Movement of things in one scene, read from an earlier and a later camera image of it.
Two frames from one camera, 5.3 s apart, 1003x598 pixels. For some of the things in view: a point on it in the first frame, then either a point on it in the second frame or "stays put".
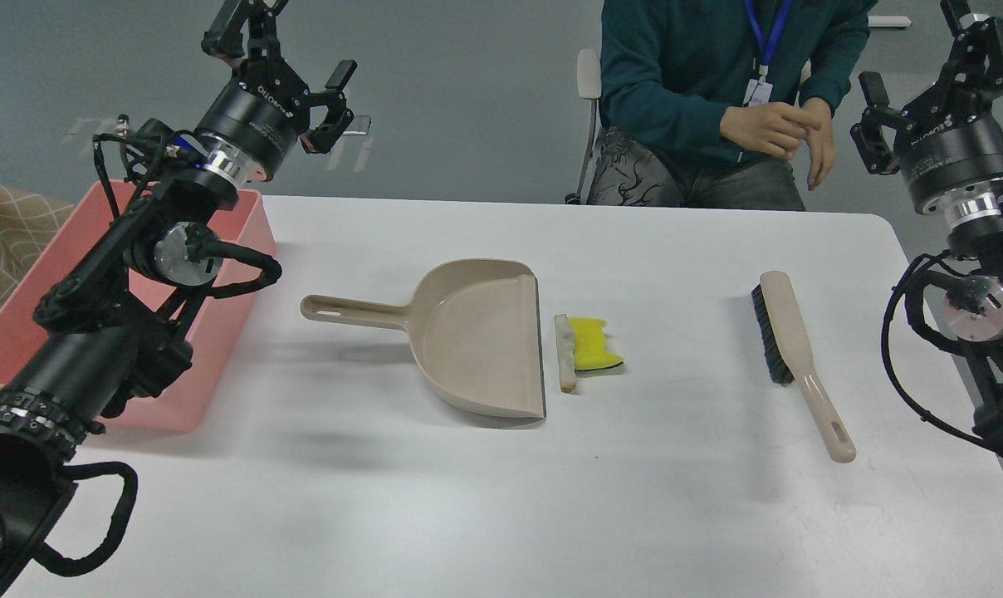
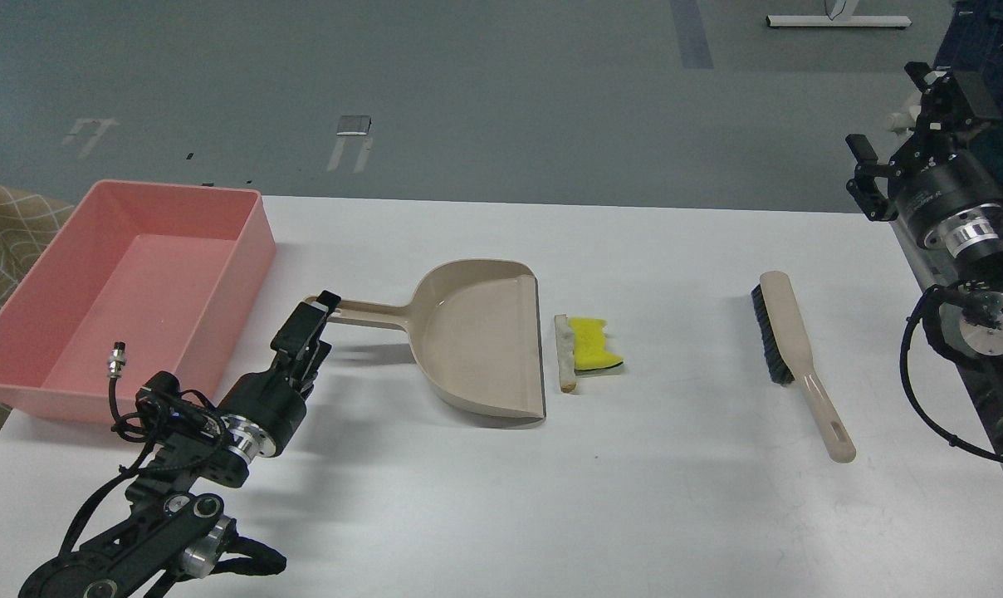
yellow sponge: [589, 345] stays put
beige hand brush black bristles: [774, 306] stays put
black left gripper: [256, 123] → [276, 397]
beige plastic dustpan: [476, 329] stays put
